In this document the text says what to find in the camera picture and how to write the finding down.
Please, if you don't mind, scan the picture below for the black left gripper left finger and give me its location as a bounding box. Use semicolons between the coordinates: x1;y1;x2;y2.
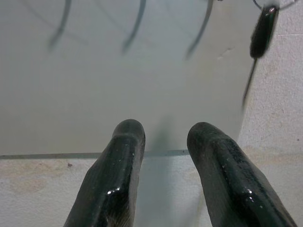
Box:
63;119;146;227

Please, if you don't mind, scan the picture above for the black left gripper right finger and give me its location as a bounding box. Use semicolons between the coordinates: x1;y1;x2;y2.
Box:
187;122;298;227

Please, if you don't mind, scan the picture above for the bunch of keys with fob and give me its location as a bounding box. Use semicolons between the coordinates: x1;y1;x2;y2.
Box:
241;0;303;112

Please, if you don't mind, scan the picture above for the translucent white hook plate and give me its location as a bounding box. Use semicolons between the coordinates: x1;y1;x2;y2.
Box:
0;0;267;158

